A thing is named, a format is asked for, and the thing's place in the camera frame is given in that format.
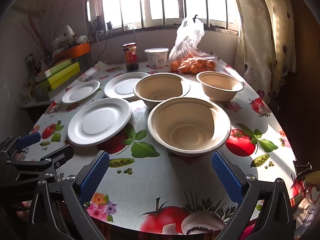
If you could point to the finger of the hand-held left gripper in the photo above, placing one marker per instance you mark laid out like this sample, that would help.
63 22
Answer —
27 140
60 155

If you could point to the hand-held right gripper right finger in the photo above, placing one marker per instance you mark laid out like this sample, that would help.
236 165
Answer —
226 177

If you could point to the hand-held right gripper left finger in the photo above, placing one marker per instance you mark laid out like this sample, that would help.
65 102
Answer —
96 175

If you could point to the large beige paper bowl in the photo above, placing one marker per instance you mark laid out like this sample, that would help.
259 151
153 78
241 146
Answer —
185 130

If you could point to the small white foam plate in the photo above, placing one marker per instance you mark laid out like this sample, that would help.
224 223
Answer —
80 92

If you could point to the small beige paper bowl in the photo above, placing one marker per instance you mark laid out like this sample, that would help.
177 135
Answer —
220 90

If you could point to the printed tablecloth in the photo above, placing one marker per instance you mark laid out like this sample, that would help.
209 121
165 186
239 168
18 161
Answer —
160 180

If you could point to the lime green flat box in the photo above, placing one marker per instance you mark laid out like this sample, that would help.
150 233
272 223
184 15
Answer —
65 76

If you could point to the olive green flat box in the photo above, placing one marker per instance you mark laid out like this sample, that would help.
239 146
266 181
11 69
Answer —
53 68

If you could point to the black binder clip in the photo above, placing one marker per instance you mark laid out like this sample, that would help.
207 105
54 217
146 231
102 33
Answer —
302 166

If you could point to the orange tray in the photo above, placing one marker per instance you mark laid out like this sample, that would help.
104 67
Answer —
72 51

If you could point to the bare twigs with red buds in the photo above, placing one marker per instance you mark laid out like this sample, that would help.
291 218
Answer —
37 35

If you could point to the white plastic bag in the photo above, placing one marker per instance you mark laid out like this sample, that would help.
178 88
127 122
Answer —
63 36

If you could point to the pile of oranges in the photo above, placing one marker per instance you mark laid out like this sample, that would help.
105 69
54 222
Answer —
192 66

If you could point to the red label sauce jar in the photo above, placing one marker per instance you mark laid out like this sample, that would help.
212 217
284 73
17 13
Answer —
130 56

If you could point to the white plastic tub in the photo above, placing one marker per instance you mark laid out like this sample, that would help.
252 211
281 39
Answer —
157 57

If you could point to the patterned cream curtain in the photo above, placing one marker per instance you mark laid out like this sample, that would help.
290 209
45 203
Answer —
260 42

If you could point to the clear plastic bag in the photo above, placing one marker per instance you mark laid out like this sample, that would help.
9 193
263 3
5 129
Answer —
190 37

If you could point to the brown wooden cabinet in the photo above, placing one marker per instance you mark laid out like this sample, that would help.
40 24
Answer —
305 42

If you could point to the barred window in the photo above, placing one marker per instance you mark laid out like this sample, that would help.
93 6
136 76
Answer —
162 2

